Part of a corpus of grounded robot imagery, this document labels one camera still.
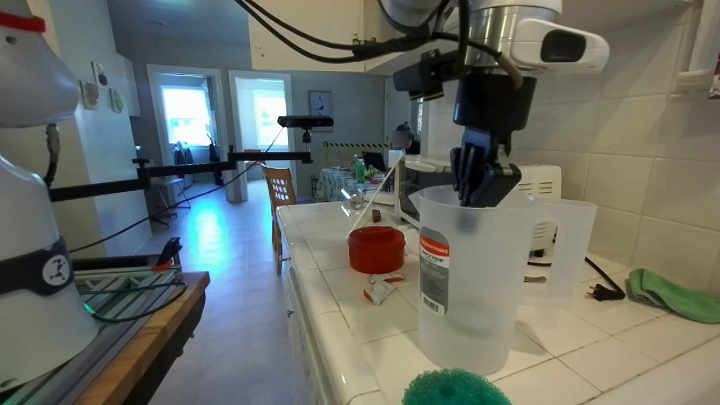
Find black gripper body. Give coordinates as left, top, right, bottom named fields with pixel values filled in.
left=451, top=71, right=538, bottom=156

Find translucent plastic jug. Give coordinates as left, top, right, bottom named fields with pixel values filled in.
left=408, top=184, right=600, bottom=378

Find red jug lid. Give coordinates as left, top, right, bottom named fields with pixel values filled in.
left=346, top=226, right=408, bottom=276

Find white toaster oven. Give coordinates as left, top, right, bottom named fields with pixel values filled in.
left=396, top=153, right=565, bottom=283

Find seated person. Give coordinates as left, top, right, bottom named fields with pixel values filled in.
left=391, top=120, right=424, bottom=157

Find green bottle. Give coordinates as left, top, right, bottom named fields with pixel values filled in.
left=348, top=153, right=370, bottom=188

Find red white sauce packet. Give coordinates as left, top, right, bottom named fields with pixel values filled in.
left=363, top=276, right=400, bottom=307

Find wooden chair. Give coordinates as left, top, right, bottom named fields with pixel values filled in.
left=264, top=167, right=300, bottom=276

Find green smiley scrubber sponge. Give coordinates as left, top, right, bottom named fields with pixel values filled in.
left=400, top=366, right=513, bottom=405

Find green cloth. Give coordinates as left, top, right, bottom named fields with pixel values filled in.
left=625, top=266, right=720, bottom=327

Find red black clamp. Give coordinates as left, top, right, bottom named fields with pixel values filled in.
left=151, top=237, right=187, bottom=274

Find wooden table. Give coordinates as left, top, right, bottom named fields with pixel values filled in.
left=75, top=271, right=212, bottom=405

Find black power cord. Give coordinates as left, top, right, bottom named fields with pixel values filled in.
left=583, top=254, right=628, bottom=305

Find framed wall picture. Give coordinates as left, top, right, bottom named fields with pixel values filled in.
left=306, top=87, right=335, bottom=118

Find black stereo camera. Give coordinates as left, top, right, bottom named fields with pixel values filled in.
left=276, top=112, right=335, bottom=130

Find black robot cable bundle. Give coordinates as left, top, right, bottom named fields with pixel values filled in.
left=232, top=0, right=470, bottom=65

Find thin black camera cable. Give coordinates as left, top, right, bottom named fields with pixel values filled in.
left=70, top=127, right=288, bottom=254

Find black camera boom stand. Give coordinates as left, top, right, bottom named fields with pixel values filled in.
left=48, top=127, right=312, bottom=202

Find black cable loop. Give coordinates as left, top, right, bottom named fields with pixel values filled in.
left=82, top=280, right=190, bottom=327

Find wall ornaments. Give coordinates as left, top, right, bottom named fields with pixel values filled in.
left=77, top=59, right=126, bottom=116

